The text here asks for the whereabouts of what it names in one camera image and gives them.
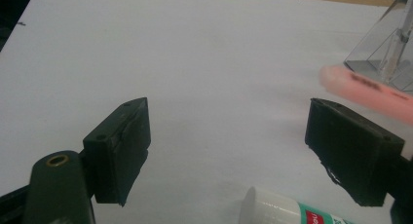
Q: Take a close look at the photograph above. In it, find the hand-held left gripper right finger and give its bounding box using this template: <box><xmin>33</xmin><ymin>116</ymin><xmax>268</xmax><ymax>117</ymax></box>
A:
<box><xmin>304</xmin><ymin>97</ymin><xmax>406</xmax><ymax>208</ymax></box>

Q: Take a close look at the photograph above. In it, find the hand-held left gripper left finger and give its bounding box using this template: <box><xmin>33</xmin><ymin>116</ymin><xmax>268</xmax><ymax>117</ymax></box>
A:
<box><xmin>82</xmin><ymin>96</ymin><xmax>152</xmax><ymax>207</ymax></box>

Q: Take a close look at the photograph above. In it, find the clear plastic desk organizer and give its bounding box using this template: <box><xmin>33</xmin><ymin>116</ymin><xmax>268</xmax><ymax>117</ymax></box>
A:
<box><xmin>343</xmin><ymin>0</ymin><xmax>413</xmax><ymax>95</ymax></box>

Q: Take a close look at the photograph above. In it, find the pink orange highlighter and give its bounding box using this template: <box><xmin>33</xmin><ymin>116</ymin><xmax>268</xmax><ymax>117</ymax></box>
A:
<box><xmin>318</xmin><ymin>63</ymin><xmax>413</xmax><ymax>127</ymax></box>

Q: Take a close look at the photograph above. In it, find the white green glue stick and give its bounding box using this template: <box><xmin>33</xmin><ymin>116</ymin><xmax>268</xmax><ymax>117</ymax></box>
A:
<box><xmin>238</xmin><ymin>185</ymin><xmax>359</xmax><ymax>224</ymax></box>

